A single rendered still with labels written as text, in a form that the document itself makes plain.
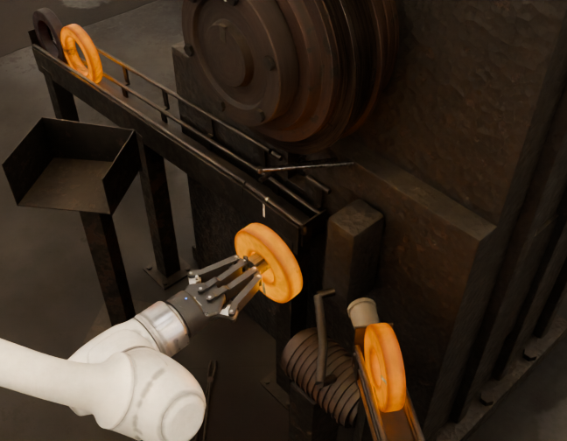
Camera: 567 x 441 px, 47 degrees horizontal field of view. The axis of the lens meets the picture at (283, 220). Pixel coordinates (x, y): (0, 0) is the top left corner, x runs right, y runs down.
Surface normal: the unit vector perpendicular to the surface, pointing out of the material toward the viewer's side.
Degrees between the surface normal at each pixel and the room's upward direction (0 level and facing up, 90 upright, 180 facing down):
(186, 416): 70
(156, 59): 0
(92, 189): 5
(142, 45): 0
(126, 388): 27
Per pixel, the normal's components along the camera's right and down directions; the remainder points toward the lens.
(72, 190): -0.08, -0.73
